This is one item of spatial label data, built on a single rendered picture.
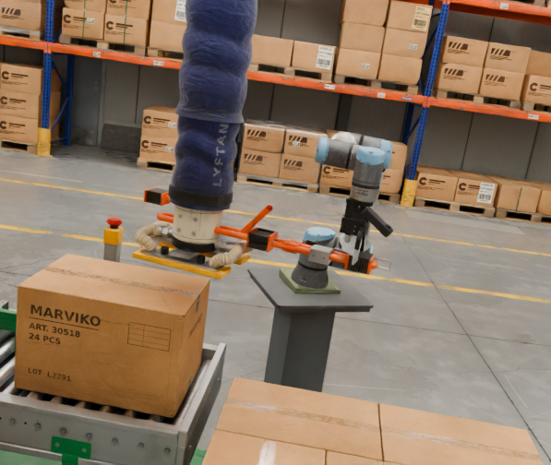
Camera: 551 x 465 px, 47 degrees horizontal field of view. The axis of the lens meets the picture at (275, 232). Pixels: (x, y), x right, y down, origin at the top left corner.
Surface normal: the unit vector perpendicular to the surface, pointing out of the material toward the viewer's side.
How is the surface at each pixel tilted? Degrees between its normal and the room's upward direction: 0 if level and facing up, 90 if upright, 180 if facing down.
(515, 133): 90
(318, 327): 90
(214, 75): 74
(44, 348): 90
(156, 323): 90
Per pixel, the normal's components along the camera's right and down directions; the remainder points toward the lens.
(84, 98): -0.02, 0.26
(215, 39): 0.07, -0.03
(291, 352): 0.33, 0.29
